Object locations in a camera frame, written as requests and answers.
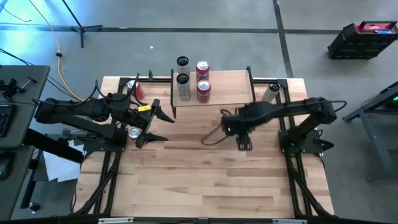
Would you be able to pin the black tripod stand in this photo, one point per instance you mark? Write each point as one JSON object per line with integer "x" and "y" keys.
{"x": 82, "y": 39}

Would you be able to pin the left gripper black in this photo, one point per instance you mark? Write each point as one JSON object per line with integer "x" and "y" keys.
{"x": 140, "y": 119}

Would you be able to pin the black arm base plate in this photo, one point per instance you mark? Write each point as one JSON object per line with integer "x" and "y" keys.
{"x": 105, "y": 148}
{"x": 306, "y": 149}

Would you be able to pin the wooden shelf black metal legs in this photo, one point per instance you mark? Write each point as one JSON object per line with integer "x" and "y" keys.
{"x": 230, "y": 90}

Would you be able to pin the white paper sheets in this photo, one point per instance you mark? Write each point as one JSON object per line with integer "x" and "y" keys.
{"x": 59, "y": 168}

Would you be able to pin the black clamp tool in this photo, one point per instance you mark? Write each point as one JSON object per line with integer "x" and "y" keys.
{"x": 12, "y": 87}

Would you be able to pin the black keyboard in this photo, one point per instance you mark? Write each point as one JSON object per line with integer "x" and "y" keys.
{"x": 6, "y": 119}

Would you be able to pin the yellow label tag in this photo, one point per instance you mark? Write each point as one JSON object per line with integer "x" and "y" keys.
{"x": 144, "y": 108}

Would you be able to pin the black caster wheel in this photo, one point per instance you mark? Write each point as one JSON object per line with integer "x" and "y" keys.
{"x": 34, "y": 207}

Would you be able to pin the silver Celsius slim can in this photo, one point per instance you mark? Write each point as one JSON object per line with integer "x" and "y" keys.
{"x": 183, "y": 69}
{"x": 270, "y": 93}
{"x": 184, "y": 91}

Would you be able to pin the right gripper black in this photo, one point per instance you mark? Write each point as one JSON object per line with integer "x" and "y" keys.
{"x": 242, "y": 121}

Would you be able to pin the grey desk with mouse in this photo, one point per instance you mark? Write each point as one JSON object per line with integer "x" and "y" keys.
{"x": 15, "y": 193}

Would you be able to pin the small black clamp knob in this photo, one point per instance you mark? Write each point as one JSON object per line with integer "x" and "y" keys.
{"x": 150, "y": 74}

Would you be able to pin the black computer mouse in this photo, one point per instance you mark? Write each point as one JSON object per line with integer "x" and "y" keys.
{"x": 5, "y": 166}

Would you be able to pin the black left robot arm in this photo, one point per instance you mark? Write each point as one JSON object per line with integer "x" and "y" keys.
{"x": 77, "y": 109}

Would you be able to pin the black and red tool case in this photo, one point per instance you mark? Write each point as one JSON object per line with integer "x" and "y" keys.
{"x": 351, "y": 46}

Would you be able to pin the grey desk with keyboard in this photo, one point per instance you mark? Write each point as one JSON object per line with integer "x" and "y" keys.
{"x": 28, "y": 124}

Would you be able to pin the black diagonal support beam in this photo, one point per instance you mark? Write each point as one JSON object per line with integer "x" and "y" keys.
{"x": 59, "y": 153}

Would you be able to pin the black aluminium table frame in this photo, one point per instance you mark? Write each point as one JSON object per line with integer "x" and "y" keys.
{"x": 161, "y": 80}

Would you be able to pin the device with green light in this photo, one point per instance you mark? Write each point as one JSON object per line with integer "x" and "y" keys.
{"x": 394, "y": 101}

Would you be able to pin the grey metal side table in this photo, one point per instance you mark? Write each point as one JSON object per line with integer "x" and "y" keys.
{"x": 373, "y": 138}

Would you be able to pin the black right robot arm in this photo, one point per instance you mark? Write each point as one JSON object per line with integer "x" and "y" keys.
{"x": 295, "y": 107}

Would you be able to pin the red Fanta soda can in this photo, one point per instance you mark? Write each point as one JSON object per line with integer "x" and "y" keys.
{"x": 204, "y": 94}
{"x": 202, "y": 73}
{"x": 134, "y": 133}
{"x": 139, "y": 91}

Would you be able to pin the silver metal bracket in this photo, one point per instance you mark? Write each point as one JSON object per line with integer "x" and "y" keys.
{"x": 289, "y": 221}
{"x": 115, "y": 220}

